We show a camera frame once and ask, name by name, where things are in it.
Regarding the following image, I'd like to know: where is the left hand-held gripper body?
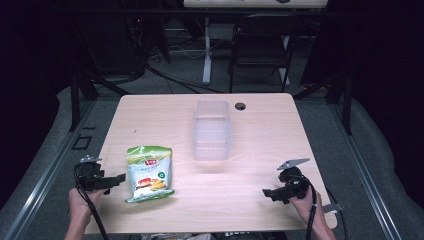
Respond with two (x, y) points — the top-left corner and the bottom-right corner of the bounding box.
(74, 154), (105, 192)

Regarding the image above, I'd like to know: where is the black tape square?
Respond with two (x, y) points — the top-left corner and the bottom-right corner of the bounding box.
(70, 134), (93, 152)

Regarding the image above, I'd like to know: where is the black metal stand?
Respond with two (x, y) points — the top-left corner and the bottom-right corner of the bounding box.
(68, 70), (132, 132)
(292, 70), (355, 137)

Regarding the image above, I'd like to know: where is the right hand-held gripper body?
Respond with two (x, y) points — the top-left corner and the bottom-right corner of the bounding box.
(276, 157), (311, 201)

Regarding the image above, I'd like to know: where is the grey tag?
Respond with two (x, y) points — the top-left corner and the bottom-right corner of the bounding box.
(322, 202), (344, 215)

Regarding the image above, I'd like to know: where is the aluminium floor rail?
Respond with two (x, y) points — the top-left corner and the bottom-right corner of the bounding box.
(327, 102), (405, 240)
(0, 99), (98, 240)

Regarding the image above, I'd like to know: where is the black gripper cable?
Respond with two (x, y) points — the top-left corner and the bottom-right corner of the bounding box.
(73, 162), (110, 240)
(299, 175), (318, 240)

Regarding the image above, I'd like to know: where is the translucent plastic storage box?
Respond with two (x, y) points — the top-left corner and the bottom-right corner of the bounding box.
(191, 99), (231, 162)

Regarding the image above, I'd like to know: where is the black chair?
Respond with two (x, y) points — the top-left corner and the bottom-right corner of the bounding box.
(227, 14), (303, 95)

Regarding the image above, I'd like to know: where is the person's left hand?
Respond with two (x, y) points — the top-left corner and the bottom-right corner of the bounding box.
(67, 187), (105, 228)

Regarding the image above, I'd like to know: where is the white desk leg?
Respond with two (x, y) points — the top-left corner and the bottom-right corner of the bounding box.
(202, 16), (213, 85)

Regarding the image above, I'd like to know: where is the black floor cable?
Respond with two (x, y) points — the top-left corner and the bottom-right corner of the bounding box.
(145, 65), (225, 95)

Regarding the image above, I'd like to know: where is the green snack bag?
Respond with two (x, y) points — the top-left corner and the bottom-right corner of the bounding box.
(125, 145), (176, 204)

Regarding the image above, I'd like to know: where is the person's right hand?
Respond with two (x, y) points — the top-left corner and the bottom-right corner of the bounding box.
(288, 187), (324, 224)

